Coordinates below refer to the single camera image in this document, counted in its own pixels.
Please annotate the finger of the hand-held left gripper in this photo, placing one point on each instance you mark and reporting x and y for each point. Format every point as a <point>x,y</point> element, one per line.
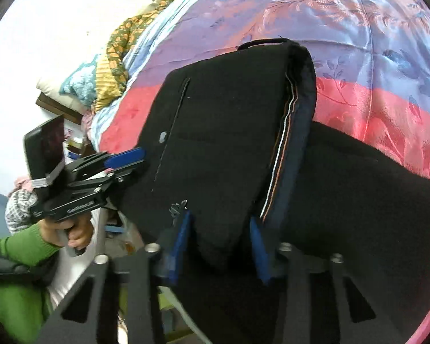
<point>104,182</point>
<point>127,157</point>

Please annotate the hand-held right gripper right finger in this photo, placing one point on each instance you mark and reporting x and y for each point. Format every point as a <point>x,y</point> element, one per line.
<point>258,251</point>

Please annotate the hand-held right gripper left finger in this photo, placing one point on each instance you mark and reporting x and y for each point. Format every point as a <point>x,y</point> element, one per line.
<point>181,229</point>

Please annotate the black pants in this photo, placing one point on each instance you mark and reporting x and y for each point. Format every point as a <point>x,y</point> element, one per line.
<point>218,132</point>

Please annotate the person's left forearm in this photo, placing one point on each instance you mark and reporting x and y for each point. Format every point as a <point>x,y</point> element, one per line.
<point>18,247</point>

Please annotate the person's left hand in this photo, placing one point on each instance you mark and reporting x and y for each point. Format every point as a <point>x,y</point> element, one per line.
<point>79,234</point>

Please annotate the cream pillow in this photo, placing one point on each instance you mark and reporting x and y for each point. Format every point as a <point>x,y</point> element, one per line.
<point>53,93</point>

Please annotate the checked knit hat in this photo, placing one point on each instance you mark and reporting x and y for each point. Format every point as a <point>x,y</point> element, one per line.
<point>19,208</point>

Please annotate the teal patterned pillow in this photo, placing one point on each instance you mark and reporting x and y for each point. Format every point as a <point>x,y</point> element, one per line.
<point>80,79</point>

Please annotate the person's left leg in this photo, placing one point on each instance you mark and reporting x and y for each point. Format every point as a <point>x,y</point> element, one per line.
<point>68,279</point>

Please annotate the yellow floral quilt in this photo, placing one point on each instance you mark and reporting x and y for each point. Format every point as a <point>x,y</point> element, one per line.
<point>120,43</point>

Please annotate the blue striped bed sheet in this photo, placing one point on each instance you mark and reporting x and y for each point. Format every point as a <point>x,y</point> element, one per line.
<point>154,32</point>

